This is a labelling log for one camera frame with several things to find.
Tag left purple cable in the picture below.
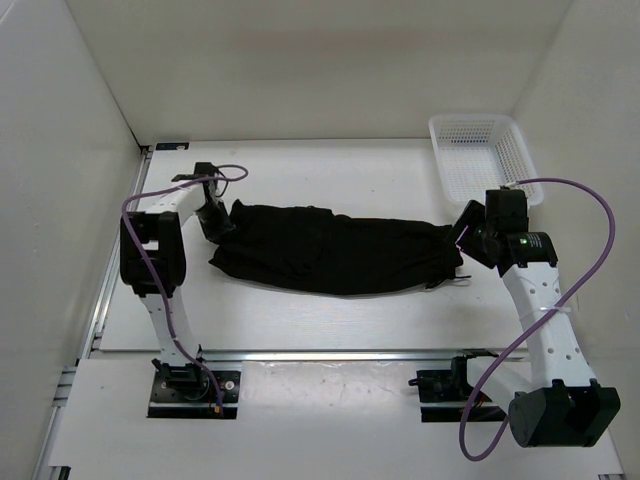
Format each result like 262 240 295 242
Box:
122 164 250 416

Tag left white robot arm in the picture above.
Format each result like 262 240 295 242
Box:
119 162 248 400

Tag black trousers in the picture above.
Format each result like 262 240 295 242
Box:
210 201 463 296

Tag aluminium front rail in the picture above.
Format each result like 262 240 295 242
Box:
202 348 502 362

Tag white plastic mesh basket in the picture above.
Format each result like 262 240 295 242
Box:
429 114 537 208

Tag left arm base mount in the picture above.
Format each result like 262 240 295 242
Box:
147 359 241 420

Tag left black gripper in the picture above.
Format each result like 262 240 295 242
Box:
194 200 234 248

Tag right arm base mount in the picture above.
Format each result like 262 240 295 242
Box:
408 355 505 423

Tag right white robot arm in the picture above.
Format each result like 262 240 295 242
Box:
449 187 621 448

